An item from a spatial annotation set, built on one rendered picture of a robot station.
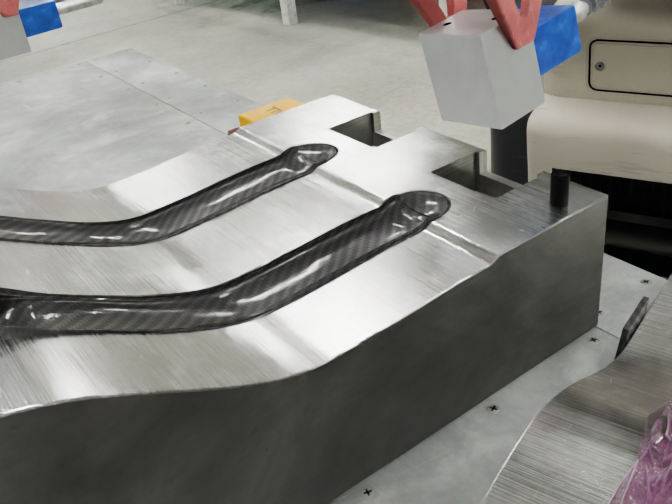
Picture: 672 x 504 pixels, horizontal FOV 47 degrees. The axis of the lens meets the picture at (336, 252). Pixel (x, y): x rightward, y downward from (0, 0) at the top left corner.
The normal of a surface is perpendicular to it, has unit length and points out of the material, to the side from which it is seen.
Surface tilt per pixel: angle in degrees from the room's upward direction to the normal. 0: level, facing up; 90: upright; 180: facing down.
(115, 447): 90
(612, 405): 23
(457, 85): 98
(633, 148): 92
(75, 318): 28
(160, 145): 0
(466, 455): 0
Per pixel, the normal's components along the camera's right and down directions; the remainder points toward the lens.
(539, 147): -0.49, 0.61
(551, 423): -0.06, -0.89
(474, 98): -0.77, 0.51
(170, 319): 0.27, -0.90
